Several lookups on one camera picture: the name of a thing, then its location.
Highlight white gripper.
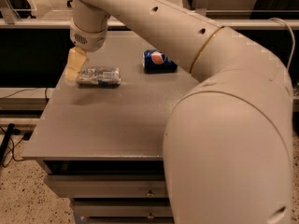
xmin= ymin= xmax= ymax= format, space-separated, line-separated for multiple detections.
xmin=64 ymin=18 xmax=107 ymax=82

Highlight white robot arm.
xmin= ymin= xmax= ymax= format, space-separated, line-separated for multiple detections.
xmin=73 ymin=0 xmax=292 ymax=224

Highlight blue pepsi can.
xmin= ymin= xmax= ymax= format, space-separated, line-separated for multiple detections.
xmin=143 ymin=49 xmax=178 ymax=73

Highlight metal railing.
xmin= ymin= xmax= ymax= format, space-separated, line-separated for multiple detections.
xmin=0 ymin=0 xmax=299 ymax=30

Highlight grey drawer cabinet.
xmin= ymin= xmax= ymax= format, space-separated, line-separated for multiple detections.
xmin=22 ymin=31 xmax=196 ymax=224

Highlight upper grey drawer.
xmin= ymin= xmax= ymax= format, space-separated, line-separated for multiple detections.
xmin=44 ymin=175 xmax=168 ymax=199

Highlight grey drawer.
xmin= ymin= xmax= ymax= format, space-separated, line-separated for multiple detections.
xmin=44 ymin=175 xmax=168 ymax=199
xmin=70 ymin=199 xmax=173 ymax=218

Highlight lower grey drawer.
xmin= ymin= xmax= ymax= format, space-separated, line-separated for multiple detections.
xmin=70 ymin=199 xmax=173 ymax=218

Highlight black floor cables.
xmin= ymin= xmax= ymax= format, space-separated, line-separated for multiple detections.
xmin=0 ymin=123 xmax=32 ymax=168

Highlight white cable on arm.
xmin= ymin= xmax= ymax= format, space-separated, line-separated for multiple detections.
xmin=269 ymin=17 xmax=297 ymax=72

